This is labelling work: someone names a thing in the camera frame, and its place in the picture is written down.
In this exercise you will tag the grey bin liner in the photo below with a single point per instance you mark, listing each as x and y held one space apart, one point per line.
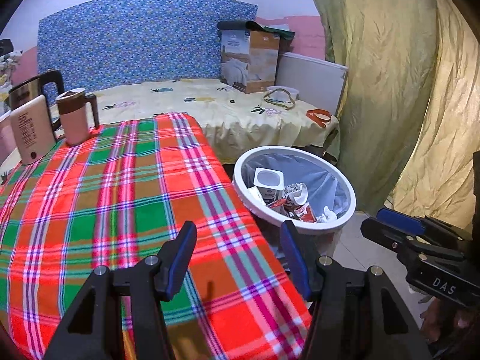
323 187

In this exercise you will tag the plaid tablecloth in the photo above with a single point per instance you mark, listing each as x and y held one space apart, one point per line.
114 200

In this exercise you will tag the bedding package box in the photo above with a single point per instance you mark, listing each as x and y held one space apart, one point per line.
249 54

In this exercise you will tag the white crushed cup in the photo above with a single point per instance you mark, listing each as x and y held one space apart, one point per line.
296 195

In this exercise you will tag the yellow bed sheet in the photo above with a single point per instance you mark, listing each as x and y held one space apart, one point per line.
233 122

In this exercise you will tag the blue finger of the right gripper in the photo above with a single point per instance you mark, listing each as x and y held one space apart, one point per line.
393 228

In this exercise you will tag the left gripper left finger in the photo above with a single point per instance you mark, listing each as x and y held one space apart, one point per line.
175 256

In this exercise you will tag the yellow green curtain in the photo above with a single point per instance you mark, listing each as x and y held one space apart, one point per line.
409 114

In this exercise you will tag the white blue yogurt cup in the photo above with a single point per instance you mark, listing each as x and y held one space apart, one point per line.
270 183

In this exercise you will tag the red white carton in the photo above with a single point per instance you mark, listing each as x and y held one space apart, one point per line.
303 213

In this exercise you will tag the blue floral headboard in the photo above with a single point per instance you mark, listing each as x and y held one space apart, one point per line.
101 44

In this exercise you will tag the white tissue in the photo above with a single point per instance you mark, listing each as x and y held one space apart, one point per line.
327 216

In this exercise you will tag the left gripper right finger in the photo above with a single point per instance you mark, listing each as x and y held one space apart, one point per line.
301 257

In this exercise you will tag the cream electric kettle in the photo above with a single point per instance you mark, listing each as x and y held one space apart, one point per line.
30 118

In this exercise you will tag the white trash bin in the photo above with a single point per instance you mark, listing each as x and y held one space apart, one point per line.
324 236

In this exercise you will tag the white radiator panel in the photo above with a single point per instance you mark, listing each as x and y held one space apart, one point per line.
319 82

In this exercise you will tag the pink brown lidded mug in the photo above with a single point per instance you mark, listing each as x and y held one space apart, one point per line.
73 115

